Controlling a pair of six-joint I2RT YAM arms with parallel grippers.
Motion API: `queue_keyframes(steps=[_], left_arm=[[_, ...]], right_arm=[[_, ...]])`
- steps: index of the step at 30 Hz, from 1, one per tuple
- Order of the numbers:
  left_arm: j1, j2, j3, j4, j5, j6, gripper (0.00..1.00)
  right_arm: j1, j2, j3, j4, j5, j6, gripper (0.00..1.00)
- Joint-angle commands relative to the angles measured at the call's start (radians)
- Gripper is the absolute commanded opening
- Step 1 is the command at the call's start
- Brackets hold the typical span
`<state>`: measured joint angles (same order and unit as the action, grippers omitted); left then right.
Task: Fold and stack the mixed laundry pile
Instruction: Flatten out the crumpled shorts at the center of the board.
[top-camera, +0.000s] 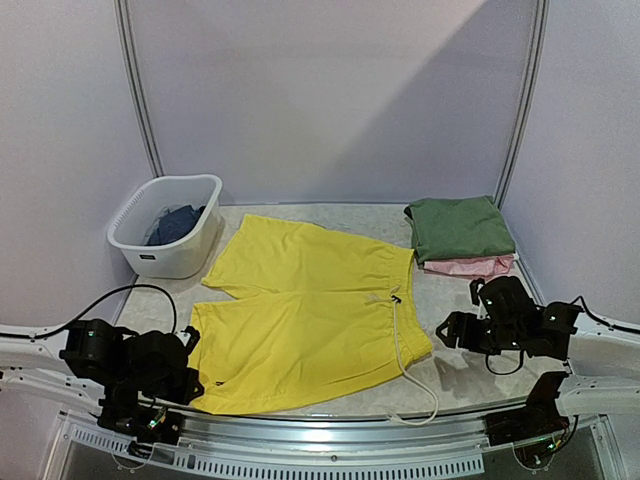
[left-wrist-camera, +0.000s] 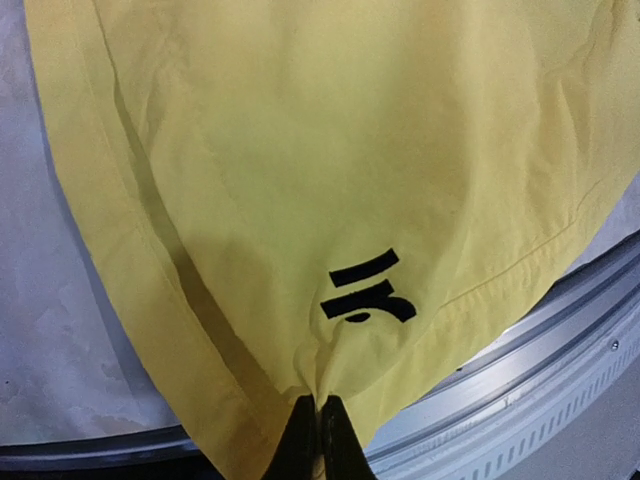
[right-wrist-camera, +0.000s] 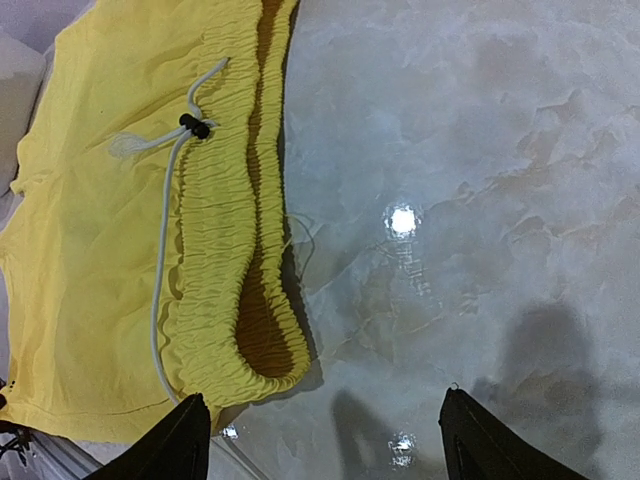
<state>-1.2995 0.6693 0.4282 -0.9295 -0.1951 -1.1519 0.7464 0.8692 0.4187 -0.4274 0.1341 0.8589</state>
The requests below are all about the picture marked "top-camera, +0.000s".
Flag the yellow garment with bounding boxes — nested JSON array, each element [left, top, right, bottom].
[[189, 214, 433, 415]]

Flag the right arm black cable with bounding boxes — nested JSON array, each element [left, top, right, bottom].
[[484, 295, 640, 376]]

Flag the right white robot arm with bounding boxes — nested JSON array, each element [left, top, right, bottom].
[[436, 276, 639, 436]]

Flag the white plastic laundry basket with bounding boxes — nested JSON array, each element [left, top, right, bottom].
[[107, 174, 222, 279]]

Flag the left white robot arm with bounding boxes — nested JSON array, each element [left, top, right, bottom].
[[1, 319, 205, 434]]

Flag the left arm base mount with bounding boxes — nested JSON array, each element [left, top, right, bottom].
[[97, 389, 184, 460]]

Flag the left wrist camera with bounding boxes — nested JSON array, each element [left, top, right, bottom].
[[181, 325, 201, 352]]

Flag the aluminium corner post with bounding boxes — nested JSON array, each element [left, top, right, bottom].
[[494, 0, 550, 209], [114, 0, 165, 178]]

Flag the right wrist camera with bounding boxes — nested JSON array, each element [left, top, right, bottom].
[[469, 278, 486, 320]]

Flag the blue garment in basket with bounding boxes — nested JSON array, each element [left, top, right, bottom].
[[146, 205, 205, 246]]

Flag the pink folded shorts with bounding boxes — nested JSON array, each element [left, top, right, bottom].
[[423, 254, 517, 278]]

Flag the right aluminium corner post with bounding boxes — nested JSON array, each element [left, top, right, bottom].
[[494, 0, 550, 209]]

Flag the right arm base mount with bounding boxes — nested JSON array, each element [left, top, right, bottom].
[[482, 372, 579, 469]]

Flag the left aluminium corner post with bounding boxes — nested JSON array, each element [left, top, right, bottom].
[[114, 0, 165, 178]]

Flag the green sleeveless shirt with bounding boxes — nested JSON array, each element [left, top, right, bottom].
[[404, 196, 516, 263]]

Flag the aluminium front rail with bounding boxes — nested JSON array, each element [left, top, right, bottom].
[[57, 394, 614, 476]]

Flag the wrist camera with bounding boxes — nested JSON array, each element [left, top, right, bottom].
[[469, 278, 486, 320], [181, 325, 201, 352]]

